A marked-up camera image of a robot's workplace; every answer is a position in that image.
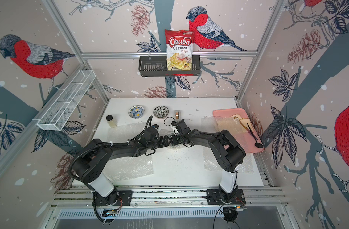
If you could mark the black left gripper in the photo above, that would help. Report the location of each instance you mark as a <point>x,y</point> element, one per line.
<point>166,144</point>

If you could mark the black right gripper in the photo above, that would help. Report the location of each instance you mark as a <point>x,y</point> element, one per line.
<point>173,141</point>

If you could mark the bubble wrap sheet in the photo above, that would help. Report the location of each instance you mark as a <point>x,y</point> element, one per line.
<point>211,164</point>
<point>126,168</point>
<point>175,147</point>

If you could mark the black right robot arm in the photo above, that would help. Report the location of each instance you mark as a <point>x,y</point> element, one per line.
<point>228,153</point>

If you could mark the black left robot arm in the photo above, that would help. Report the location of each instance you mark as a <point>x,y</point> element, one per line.
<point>88,166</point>

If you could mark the pink floral leaf bowl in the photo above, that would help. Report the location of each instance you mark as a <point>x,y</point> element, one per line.
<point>161,112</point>

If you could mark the blue yellow patterned bowl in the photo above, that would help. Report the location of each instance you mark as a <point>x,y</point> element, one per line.
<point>136,112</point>

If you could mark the glass jar black lid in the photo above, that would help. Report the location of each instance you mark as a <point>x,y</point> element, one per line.
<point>111,121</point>

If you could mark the gold spoon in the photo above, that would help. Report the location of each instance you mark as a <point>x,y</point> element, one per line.
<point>239,119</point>

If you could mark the pink plastic tray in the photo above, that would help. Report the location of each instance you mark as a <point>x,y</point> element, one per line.
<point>245,140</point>

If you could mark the red cassava chips bag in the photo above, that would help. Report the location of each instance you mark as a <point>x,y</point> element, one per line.
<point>179,51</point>

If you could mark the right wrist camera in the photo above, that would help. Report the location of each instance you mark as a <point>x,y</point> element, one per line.
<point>181,127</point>

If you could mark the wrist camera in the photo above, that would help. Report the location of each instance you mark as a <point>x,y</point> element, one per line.
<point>181,127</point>
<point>151,131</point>

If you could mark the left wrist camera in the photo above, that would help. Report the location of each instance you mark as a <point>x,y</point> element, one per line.
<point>151,131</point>

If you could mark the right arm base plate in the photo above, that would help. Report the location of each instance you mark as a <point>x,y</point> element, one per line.
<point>220,197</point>

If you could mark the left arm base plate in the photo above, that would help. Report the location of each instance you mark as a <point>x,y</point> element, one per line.
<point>116,198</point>

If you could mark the white mesh wall shelf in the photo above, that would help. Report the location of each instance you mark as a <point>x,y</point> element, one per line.
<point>59,112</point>

